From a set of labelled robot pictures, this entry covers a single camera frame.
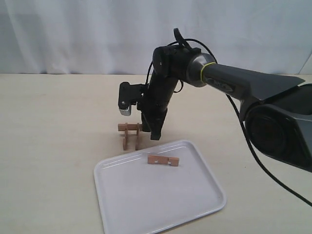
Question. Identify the white backdrop curtain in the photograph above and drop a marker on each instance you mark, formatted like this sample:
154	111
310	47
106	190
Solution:
119	36

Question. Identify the white plastic tray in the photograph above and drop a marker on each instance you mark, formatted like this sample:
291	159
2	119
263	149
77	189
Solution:
139	198

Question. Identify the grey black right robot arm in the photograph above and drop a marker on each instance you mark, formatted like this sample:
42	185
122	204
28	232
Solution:
276	109

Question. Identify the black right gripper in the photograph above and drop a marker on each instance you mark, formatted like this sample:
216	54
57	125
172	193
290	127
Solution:
154	104

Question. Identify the notched wooden piece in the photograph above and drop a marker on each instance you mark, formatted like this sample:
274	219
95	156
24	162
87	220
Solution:
138	139
163	160
125	140
129	126

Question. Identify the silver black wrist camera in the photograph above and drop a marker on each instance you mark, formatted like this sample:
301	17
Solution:
129	95

